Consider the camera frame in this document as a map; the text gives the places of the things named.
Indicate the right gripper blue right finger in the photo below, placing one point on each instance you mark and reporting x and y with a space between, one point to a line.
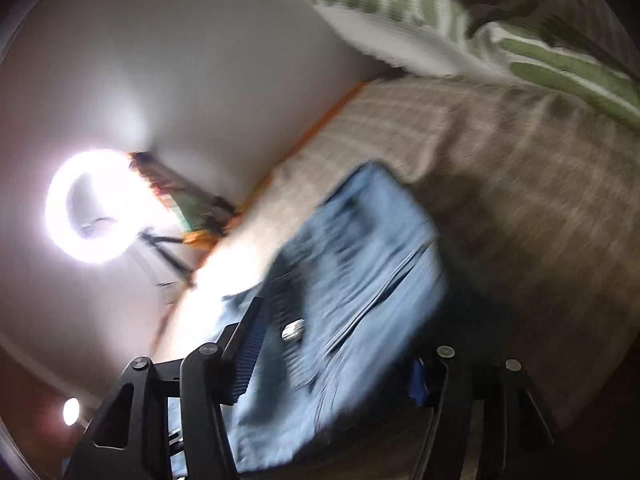
418 390

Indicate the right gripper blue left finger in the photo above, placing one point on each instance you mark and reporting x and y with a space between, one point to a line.
242 344

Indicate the light blue denim pants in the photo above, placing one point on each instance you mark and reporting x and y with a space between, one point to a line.
349 296

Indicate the orange bed edge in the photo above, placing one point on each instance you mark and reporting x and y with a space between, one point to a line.
295 150

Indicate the black tripod stand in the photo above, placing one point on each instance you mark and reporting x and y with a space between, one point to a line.
178 266

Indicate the small round lamp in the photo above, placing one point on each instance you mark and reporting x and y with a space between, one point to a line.
71 412

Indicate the beige checkered bed sheet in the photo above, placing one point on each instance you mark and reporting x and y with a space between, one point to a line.
537 200

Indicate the green white striped pillow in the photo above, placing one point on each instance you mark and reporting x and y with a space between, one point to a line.
576 47

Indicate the white ring light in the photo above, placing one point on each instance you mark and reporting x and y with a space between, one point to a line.
96 206

